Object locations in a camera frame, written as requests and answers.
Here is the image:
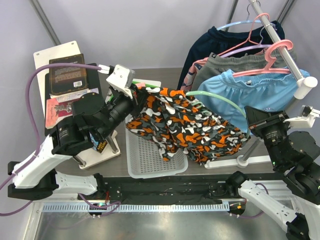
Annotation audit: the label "pink plastic hanger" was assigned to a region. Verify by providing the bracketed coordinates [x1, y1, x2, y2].
[232, 39, 294, 78]

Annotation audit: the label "navy blue shorts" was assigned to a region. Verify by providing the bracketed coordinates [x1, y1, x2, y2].
[177, 20, 285, 89]

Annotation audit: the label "blue comic book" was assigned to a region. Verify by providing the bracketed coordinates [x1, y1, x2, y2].
[90, 133, 108, 154]

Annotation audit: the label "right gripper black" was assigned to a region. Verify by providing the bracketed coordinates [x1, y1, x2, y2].
[243, 105, 291, 167]

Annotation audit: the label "dark brown book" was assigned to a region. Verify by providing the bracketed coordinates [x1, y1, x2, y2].
[49, 66, 89, 96]

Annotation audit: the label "red pink comic book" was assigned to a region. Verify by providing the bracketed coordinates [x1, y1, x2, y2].
[44, 87, 101, 130]

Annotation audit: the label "white plastic basket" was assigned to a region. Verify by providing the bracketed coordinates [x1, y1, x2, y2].
[125, 129, 189, 179]

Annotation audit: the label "thin pink hanger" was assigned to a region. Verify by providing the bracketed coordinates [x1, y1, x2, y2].
[184, 26, 273, 68]

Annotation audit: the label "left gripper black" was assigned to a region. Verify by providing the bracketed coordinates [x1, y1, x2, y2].
[96, 82, 151, 140]

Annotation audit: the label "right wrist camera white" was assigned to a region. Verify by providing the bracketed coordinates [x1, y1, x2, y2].
[283, 105, 315, 129]

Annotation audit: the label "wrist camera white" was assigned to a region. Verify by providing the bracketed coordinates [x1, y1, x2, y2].
[106, 64, 135, 99]
[283, 105, 315, 129]

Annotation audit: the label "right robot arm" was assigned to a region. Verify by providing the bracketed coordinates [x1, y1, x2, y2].
[225, 105, 320, 240]

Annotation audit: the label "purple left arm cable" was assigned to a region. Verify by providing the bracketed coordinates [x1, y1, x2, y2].
[0, 62, 111, 217]

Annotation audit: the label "perforated cable duct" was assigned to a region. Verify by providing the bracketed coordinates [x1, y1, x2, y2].
[42, 202, 230, 213]

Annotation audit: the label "light blue shorts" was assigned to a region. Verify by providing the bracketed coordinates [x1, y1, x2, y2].
[195, 76, 297, 132]

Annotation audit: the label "white two-tier shelf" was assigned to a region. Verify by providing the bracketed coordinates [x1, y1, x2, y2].
[33, 40, 121, 170]

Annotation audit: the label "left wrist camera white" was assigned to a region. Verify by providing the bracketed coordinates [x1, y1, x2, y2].
[106, 64, 135, 99]

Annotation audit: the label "light blue hanger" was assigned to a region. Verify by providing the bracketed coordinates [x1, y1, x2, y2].
[217, 20, 262, 31]

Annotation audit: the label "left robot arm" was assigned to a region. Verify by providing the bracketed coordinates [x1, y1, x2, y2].
[7, 84, 148, 201]

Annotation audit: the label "white clothes rack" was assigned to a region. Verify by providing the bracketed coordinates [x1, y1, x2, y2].
[204, 0, 318, 169]

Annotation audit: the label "orange camouflage shorts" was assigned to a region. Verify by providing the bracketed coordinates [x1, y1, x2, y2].
[126, 86, 250, 165]

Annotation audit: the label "green plastic hanger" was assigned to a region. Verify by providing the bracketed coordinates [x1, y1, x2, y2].
[126, 83, 250, 142]

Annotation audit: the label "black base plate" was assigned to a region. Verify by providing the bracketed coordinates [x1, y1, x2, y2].
[84, 175, 240, 206]

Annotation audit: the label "black clipboard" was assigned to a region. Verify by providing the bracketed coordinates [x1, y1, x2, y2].
[44, 63, 101, 136]

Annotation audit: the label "grey shorts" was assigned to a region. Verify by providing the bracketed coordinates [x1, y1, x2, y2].
[190, 53, 298, 93]

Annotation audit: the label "purple hanger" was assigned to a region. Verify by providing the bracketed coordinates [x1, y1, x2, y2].
[218, 27, 271, 58]

